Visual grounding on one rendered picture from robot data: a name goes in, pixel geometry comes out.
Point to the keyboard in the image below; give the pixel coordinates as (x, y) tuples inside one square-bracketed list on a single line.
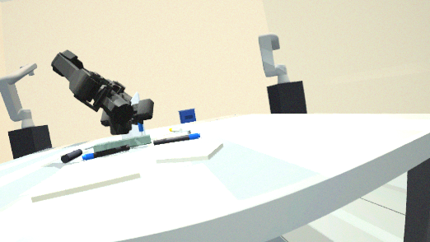
[(132, 141)]

